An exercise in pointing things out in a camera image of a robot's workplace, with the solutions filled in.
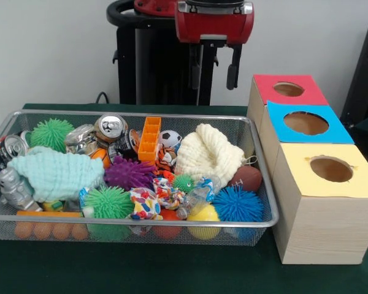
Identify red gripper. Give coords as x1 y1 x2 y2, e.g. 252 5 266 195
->
174 11 255 91

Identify green spiky ball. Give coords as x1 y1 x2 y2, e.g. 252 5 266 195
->
82 185 136 220
29 118 76 153

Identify wooden box with three holes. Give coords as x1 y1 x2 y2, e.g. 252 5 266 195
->
247 73 368 265

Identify small soccer ball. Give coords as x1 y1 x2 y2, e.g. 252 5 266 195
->
158 130 183 151

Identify black flat panel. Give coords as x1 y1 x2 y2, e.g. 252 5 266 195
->
340 20 368 123

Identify orange plastic block tray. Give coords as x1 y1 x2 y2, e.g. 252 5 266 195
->
137 116 163 162

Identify multicolour patterned cloth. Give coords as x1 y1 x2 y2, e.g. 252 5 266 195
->
129 187 164 221
152 177 185 211

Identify blue spiky ball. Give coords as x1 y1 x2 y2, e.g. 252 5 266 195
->
212 185 264 223

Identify brown toy football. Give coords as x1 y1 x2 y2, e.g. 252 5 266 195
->
227 166 263 193

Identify black cable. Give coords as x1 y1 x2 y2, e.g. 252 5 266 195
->
95 91 111 105

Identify purple spiky ball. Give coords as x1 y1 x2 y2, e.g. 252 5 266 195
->
104 155 157 193

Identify silver wire mesh bin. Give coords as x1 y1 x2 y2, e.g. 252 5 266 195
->
0 109 280 247

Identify mint green cloth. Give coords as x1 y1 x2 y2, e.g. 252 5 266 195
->
6 146 105 203

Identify cream knitted cloth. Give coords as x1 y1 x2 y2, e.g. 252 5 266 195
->
174 123 248 186

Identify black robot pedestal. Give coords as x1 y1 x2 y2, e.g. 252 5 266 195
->
106 0 220 107

